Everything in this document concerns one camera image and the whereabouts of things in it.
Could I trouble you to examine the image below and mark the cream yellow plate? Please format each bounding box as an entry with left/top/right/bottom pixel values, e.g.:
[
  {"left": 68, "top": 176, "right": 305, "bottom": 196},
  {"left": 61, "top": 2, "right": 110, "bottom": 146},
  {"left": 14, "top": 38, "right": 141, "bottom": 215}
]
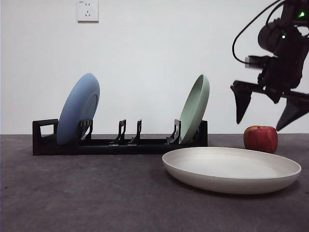
[{"left": 161, "top": 146, "right": 302, "bottom": 195}]

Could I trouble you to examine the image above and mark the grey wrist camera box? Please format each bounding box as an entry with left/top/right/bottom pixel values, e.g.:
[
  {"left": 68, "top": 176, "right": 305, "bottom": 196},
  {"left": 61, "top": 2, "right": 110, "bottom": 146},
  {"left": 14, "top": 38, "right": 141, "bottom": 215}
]
[{"left": 244, "top": 55, "right": 266, "bottom": 69}]

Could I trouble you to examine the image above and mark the black plate rack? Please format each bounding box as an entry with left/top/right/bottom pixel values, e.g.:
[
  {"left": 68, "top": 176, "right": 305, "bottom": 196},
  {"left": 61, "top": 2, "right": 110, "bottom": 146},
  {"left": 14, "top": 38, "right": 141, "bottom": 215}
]
[{"left": 32, "top": 119, "right": 208, "bottom": 156}]

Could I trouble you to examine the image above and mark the red apple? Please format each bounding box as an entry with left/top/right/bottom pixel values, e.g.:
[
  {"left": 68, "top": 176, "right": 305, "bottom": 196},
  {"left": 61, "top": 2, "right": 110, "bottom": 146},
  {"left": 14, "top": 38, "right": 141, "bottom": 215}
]
[{"left": 243, "top": 125, "right": 278, "bottom": 154}]

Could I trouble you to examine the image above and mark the white wall socket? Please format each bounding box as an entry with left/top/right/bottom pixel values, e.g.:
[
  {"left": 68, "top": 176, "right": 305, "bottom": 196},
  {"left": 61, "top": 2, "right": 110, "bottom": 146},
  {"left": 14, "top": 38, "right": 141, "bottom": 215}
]
[{"left": 77, "top": 0, "right": 99, "bottom": 24}]

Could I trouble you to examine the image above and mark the blue plate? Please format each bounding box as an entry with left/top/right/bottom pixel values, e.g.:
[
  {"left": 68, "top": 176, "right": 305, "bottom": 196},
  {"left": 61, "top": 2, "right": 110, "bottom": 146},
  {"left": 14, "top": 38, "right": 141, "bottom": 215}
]
[{"left": 56, "top": 72, "right": 100, "bottom": 146}]

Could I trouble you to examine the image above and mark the green plate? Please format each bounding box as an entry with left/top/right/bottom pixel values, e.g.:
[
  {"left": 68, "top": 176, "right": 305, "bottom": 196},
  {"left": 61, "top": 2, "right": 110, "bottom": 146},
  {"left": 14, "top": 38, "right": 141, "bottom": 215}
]
[{"left": 178, "top": 74, "right": 210, "bottom": 145}]

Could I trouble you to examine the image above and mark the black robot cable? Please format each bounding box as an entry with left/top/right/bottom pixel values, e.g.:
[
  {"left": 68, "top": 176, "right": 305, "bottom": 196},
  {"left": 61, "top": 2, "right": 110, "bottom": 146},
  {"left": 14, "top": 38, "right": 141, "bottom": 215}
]
[{"left": 232, "top": 0, "right": 283, "bottom": 65}]

